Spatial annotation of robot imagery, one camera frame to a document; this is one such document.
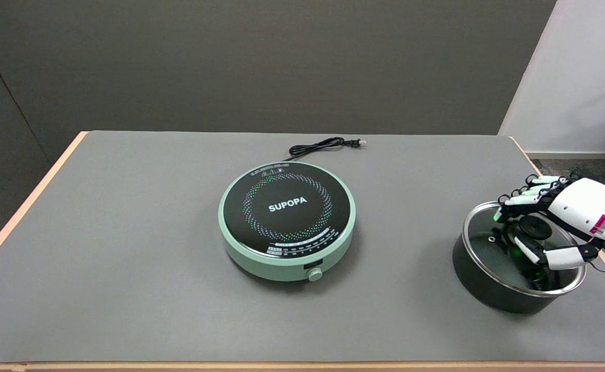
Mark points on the grey table mat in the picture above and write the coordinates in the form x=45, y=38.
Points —
x=126, y=232

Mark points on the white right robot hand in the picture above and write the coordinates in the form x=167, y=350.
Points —
x=586, y=204

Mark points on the glass pot lid black knob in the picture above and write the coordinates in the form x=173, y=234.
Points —
x=480, y=230

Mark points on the green round induction cooker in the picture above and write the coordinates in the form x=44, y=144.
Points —
x=287, y=206

